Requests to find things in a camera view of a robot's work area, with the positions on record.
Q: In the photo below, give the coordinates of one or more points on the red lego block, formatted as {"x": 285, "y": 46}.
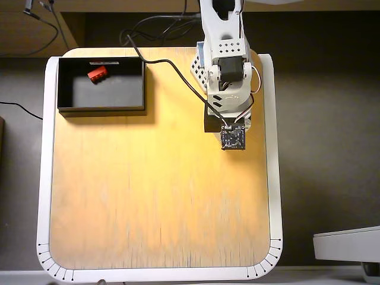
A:
{"x": 97, "y": 74}

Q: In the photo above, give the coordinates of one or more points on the black wrist camera circuit board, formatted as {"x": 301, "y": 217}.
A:
{"x": 234, "y": 138}

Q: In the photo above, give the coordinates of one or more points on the white label strip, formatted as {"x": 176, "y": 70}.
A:
{"x": 104, "y": 63}

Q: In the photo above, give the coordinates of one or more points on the black rectangular bin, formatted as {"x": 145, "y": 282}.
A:
{"x": 112, "y": 95}

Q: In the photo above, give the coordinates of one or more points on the wooden furniture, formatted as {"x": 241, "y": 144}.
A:
{"x": 17, "y": 32}

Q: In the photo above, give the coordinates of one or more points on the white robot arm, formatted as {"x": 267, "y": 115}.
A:
{"x": 212, "y": 29}

